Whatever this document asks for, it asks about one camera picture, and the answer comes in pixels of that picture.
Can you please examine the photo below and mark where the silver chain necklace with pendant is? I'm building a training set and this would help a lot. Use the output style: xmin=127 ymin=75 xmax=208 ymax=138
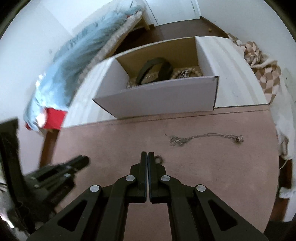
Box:
xmin=164 ymin=133 xmax=244 ymax=147

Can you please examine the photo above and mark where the red bed sheet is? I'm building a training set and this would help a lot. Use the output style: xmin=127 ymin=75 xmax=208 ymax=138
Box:
xmin=23 ymin=108 xmax=68 ymax=131

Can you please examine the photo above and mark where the pink suede cloth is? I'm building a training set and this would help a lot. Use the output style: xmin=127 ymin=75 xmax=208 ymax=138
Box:
xmin=53 ymin=105 xmax=278 ymax=240

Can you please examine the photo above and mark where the light blue duvet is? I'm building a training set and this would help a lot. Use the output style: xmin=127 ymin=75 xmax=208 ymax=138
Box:
xmin=23 ymin=5 xmax=143 ymax=131

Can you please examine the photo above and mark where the black headband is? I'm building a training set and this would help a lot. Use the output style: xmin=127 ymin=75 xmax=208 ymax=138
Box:
xmin=135 ymin=57 xmax=173 ymax=85

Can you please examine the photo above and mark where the white cardboard box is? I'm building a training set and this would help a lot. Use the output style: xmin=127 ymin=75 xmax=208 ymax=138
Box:
xmin=93 ymin=36 xmax=219 ymax=118

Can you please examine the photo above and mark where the beige checkered blanket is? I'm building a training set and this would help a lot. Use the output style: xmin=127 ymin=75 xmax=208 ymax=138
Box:
xmin=228 ymin=33 xmax=281 ymax=104

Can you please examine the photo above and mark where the white door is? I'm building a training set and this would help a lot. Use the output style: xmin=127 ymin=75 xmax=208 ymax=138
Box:
xmin=143 ymin=0 xmax=200 ymax=26

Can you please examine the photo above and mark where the silver chain jewelry in box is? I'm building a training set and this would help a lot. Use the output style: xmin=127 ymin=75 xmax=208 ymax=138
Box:
xmin=126 ymin=78 xmax=138 ymax=89

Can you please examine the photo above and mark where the wooden bead bracelet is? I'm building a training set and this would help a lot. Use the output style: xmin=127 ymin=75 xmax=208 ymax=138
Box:
xmin=170 ymin=66 xmax=203 ymax=80

